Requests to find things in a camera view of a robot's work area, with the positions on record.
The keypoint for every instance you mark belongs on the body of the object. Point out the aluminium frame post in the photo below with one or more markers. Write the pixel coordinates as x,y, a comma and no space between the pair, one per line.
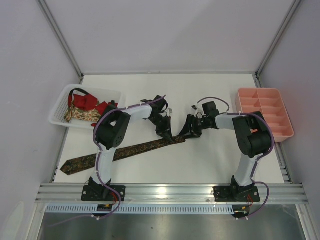
45,9
293,9

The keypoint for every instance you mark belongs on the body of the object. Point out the aluminium mounting rail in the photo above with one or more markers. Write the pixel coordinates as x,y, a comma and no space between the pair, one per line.
279,194

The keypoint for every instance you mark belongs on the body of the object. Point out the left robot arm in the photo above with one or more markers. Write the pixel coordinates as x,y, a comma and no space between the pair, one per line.
110,132

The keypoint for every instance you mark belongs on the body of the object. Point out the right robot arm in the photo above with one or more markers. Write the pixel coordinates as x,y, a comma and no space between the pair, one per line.
255,141

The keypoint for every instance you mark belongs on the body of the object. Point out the right aluminium frame post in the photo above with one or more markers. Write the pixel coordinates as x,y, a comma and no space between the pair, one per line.
293,9

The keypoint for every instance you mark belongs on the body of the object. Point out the pink divided organizer tray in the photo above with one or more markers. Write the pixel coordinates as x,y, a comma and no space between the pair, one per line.
269,102

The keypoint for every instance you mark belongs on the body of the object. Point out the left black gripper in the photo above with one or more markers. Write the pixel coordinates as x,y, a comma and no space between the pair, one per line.
164,124

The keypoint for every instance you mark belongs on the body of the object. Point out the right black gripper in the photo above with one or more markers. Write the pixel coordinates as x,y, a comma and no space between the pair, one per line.
194,124

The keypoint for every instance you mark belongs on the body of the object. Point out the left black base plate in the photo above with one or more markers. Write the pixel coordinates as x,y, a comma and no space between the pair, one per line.
117,191

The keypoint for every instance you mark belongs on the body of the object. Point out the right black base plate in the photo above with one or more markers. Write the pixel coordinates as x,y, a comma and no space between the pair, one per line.
231,193

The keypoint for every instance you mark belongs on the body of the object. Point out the left aluminium frame post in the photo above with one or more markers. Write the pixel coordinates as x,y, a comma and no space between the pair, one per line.
45,9

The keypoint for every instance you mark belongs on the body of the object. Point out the beige floral tie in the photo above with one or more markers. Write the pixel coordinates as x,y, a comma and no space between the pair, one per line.
83,115

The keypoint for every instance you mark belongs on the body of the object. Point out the white plastic basket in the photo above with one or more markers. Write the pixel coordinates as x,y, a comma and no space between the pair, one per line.
103,94

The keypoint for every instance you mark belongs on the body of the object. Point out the red tie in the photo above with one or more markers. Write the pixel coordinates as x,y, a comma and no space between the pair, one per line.
88,102

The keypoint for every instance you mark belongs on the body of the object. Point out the white slotted cable duct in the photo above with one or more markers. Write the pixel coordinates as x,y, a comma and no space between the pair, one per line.
209,209

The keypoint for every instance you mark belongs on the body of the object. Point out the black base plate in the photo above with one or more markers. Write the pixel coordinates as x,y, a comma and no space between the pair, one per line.
231,193
117,191

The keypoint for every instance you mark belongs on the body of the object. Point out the dark brown patterned tie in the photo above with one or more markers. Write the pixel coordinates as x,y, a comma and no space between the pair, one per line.
80,164

